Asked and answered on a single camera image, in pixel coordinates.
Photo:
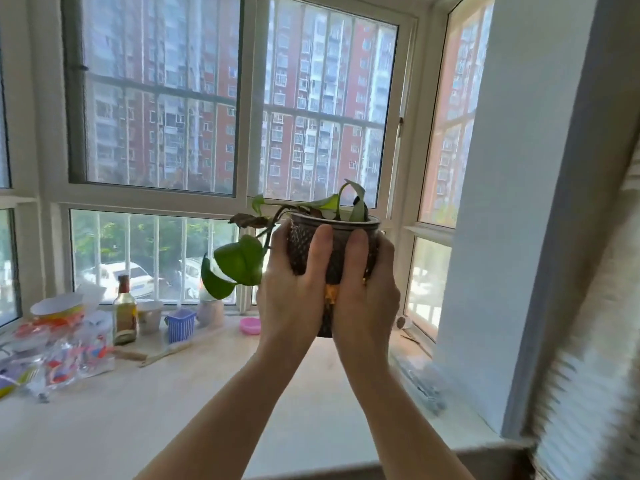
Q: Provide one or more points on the white window frame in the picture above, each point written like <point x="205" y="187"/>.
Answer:
<point x="247" y="119"/>

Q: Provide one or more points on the person's left forearm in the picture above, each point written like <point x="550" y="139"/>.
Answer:
<point x="235" y="409"/>

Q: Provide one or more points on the person's right forearm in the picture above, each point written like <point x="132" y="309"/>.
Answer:
<point x="400" y="419"/>

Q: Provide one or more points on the person's right thumb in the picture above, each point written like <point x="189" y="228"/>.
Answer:
<point x="356" y="259"/>

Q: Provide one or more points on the green pothos plant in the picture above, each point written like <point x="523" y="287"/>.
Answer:
<point x="240" y="254"/>

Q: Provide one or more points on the white parked car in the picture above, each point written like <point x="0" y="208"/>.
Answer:
<point x="120" y="279"/>

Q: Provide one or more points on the dark textured plant pot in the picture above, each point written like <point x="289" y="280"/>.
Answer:
<point x="340" y="239"/>

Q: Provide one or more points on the small blue plastic basket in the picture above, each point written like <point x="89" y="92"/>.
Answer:
<point x="180" y="324"/>

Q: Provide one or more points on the person's right hand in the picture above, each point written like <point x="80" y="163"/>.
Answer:
<point x="367" y="304"/>

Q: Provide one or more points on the brown glass sauce bottle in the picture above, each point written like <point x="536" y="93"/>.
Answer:
<point x="124" y="312"/>

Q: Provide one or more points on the white paper bowl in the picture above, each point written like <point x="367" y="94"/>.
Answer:
<point x="57" y="308"/>

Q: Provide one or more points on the clear printed plastic bag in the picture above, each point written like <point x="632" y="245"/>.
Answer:
<point x="55" y="357"/>

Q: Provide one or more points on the white plastic cup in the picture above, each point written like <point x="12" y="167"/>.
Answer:
<point x="150" y="315"/>

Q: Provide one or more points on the wooden stick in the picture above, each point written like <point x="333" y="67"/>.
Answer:
<point x="165" y="350"/>

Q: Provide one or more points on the white ceramic jar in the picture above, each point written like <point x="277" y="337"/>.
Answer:
<point x="210" y="310"/>

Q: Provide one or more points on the person's left thumb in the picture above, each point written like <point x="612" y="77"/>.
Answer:
<point x="320" y="257"/>

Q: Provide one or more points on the pink plastic lid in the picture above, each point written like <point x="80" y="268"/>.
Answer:
<point x="250" y="325"/>

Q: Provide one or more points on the person's left hand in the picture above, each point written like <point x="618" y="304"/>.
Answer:
<point x="285" y="300"/>

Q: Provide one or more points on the white pleated curtain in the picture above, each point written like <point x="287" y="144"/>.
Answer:
<point x="595" y="344"/>

